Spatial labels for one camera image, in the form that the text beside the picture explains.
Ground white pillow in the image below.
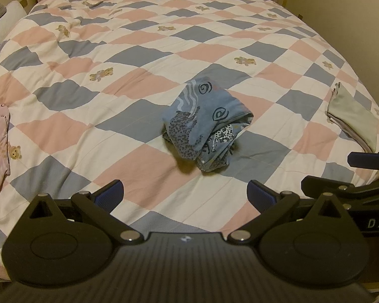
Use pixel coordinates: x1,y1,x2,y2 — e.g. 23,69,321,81
0,1,27,44

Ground folded beige grey clothes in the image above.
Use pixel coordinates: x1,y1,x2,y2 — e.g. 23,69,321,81
326,82,379,153

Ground checkered pink blue quilt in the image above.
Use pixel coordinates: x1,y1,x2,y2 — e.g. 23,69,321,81
0,0,379,278

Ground blue leopard print garment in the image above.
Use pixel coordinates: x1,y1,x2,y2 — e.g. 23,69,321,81
162,77,253,172

